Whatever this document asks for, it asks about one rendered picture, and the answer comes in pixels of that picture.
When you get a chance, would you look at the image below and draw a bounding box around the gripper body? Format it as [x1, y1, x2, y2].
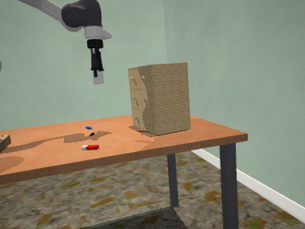
[87, 39, 103, 56]

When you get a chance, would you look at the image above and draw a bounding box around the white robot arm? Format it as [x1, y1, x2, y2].
[18, 0, 112, 40]

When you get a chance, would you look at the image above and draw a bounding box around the wooden drawer front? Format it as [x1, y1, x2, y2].
[143, 110, 156, 133]
[130, 89, 142, 109]
[129, 69, 140, 88]
[139, 67, 153, 88]
[132, 108, 144, 128]
[141, 89, 155, 111]

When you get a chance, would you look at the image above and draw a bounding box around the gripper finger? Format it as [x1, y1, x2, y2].
[98, 54, 104, 84]
[91, 48, 100, 85]

